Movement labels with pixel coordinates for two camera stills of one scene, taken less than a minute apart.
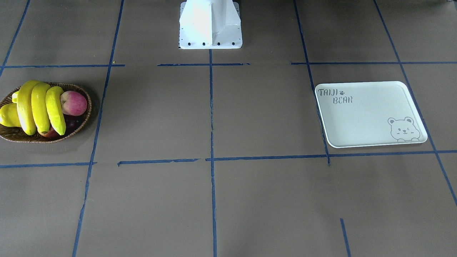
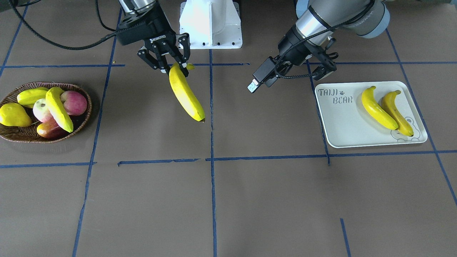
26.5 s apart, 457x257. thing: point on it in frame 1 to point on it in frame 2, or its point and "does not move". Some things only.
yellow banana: [14, 97] to [184, 92]
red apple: [73, 103] does not move
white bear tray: [361, 114] does not move
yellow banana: [24, 110] to [388, 103]
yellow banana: [39, 107] to [381, 115]
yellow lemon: [9, 115] does not move
